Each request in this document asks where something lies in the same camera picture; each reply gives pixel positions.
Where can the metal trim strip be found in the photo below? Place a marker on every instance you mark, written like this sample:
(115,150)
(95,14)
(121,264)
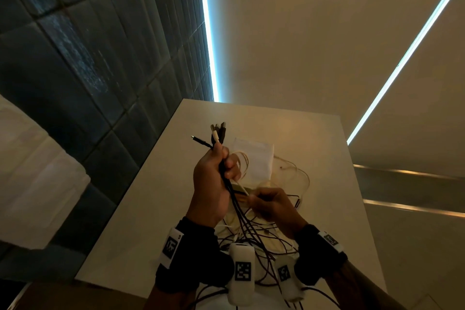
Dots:
(407,172)
(414,208)

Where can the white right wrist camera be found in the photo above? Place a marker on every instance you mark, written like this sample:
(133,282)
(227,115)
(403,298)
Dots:
(290,289)

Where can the black left wristband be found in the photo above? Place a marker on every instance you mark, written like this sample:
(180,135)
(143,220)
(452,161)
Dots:
(196,259)

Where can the white table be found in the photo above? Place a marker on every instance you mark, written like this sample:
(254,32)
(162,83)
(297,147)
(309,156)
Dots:
(138,230)

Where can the person's right forearm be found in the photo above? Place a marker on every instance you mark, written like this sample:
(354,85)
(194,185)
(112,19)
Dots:
(359,291)

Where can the person's left forearm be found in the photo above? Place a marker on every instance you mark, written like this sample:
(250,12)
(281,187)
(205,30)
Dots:
(163,300)

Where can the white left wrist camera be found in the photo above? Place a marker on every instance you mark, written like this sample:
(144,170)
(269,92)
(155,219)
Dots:
(240,291)

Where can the person's left hand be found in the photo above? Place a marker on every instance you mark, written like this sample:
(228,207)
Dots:
(207,190)

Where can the person's right hand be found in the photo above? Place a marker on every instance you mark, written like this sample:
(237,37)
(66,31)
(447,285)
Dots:
(279,211)

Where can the blue LED light strip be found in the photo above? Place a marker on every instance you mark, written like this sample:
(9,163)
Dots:
(209,30)
(407,55)

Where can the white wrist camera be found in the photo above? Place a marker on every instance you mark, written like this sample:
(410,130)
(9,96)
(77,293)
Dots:
(290,289)
(240,291)

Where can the black wristband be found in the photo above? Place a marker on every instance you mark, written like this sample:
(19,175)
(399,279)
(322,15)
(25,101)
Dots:
(316,262)
(196,259)

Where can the black right wristband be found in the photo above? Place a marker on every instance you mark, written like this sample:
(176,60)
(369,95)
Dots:
(316,262)

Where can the white cushion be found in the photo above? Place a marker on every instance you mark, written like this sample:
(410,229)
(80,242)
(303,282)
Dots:
(36,182)

